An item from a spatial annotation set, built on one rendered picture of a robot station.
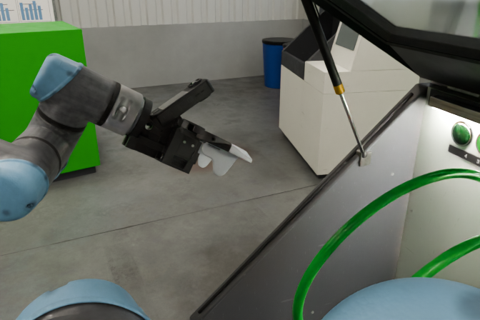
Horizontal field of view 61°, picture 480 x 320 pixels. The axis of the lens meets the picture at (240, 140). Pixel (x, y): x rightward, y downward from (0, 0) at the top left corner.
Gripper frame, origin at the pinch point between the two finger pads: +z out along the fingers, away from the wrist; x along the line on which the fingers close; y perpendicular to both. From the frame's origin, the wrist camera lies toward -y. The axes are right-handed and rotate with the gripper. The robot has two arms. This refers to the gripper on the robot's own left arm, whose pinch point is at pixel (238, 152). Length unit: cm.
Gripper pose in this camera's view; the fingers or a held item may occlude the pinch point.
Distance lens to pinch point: 75.4
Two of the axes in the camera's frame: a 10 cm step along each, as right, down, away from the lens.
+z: 8.0, 4.0, 4.4
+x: 4.4, 1.1, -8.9
